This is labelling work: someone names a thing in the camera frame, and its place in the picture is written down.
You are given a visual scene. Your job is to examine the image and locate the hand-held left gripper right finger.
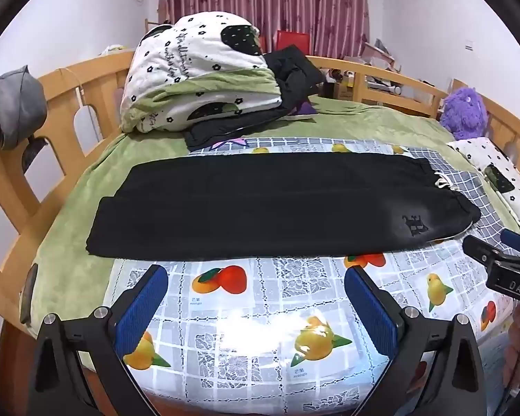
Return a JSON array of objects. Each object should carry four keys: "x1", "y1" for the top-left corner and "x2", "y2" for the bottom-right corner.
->
[{"x1": 344, "y1": 264, "x2": 488, "y2": 416}]

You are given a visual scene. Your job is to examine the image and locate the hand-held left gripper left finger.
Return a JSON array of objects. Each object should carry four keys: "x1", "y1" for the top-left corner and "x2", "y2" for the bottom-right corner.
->
[{"x1": 34, "y1": 264, "x2": 170, "y2": 416}]

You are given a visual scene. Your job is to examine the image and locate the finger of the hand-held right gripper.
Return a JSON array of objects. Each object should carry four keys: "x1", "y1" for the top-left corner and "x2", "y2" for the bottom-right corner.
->
[
  {"x1": 462, "y1": 235, "x2": 505, "y2": 270},
  {"x1": 500, "y1": 229, "x2": 520, "y2": 257}
]

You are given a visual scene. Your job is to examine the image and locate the black pants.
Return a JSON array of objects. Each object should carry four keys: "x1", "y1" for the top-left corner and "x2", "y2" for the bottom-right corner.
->
[{"x1": 85, "y1": 155, "x2": 482, "y2": 262}]

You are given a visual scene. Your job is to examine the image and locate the white floral pillow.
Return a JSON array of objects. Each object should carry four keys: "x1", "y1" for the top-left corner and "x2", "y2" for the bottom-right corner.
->
[{"x1": 447, "y1": 137, "x2": 520, "y2": 231}]

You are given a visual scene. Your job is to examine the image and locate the fruit print plastic tablecloth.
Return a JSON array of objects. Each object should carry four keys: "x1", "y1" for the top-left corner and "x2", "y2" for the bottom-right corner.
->
[{"x1": 102, "y1": 136, "x2": 520, "y2": 404}]

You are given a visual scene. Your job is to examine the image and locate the green bed blanket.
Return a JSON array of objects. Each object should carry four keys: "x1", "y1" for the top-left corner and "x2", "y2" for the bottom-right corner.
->
[{"x1": 19, "y1": 93, "x2": 464, "y2": 369}]

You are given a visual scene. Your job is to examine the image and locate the purple plush toy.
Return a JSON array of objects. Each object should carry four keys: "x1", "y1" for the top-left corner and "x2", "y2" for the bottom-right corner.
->
[{"x1": 440, "y1": 87, "x2": 489, "y2": 140}]

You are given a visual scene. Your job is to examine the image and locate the small dark hanging cloth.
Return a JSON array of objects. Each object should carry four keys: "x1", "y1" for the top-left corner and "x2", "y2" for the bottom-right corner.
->
[{"x1": 21, "y1": 136, "x2": 49, "y2": 173}]

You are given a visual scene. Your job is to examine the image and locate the small cardboard box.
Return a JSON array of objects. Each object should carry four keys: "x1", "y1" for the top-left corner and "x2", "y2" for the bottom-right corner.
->
[{"x1": 332, "y1": 81, "x2": 357, "y2": 101}]

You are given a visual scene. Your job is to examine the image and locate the purple cloth with white edge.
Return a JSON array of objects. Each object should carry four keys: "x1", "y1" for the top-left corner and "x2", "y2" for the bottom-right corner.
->
[{"x1": 286, "y1": 99, "x2": 318, "y2": 121}]

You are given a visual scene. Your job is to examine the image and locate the open cardboard box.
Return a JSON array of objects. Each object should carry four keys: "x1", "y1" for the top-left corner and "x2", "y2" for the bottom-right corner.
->
[{"x1": 361, "y1": 38, "x2": 402, "y2": 72}]

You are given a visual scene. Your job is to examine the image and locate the grey cloth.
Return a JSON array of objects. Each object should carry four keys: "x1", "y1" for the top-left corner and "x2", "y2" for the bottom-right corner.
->
[{"x1": 0, "y1": 66, "x2": 48, "y2": 150}]

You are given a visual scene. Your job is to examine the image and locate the pile of black clothes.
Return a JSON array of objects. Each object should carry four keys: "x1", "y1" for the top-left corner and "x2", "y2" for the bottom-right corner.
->
[{"x1": 184, "y1": 44, "x2": 326, "y2": 149}]

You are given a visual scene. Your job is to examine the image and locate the white and green floral quilt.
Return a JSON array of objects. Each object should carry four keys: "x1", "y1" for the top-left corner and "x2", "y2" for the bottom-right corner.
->
[{"x1": 120, "y1": 11, "x2": 283, "y2": 134}]

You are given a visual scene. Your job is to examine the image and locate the pink patterned curtain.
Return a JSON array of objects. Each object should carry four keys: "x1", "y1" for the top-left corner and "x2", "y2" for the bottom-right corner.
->
[{"x1": 158, "y1": 0, "x2": 370, "y2": 59}]

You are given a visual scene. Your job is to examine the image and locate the wooden bed frame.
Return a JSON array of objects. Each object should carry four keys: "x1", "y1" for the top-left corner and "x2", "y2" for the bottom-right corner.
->
[{"x1": 0, "y1": 50, "x2": 520, "y2": 416}]

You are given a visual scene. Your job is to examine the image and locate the white cable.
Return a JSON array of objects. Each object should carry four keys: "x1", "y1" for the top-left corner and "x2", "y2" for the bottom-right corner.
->
[{"x1": 58, "y1": 66, "x2": 90, "y2": 109}]

